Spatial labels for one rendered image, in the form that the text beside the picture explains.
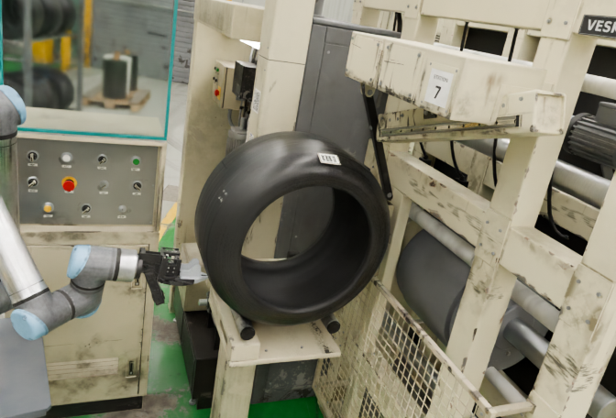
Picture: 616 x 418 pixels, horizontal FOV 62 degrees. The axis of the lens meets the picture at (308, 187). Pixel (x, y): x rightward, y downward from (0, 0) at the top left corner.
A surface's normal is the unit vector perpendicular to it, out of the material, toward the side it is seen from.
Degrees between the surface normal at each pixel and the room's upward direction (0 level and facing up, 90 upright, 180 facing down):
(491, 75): 90
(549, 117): 72
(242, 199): 65
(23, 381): 0
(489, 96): 90
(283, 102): 90
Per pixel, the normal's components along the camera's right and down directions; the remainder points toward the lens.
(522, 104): -0.92, -0.04
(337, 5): 0.00, 0.33
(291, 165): 0.11, -0.41
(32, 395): 0.17, -0.93
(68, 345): 0.34, 0.36
